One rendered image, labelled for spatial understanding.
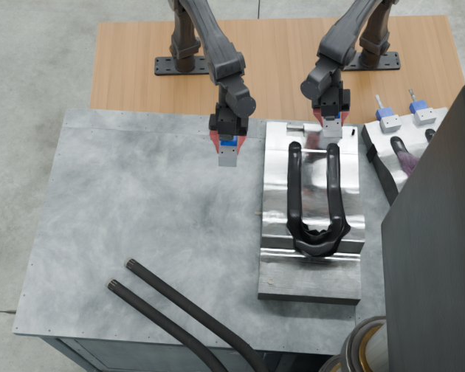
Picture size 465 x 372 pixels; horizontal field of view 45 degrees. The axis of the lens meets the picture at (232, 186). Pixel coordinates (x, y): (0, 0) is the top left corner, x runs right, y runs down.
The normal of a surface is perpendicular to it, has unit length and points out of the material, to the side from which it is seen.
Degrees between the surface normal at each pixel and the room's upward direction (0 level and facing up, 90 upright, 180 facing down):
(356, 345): 0
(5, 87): 0
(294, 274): 0
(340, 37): 14
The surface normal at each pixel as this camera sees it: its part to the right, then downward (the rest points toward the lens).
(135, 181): 0.00, -0.46
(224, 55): 0.10, -0.25
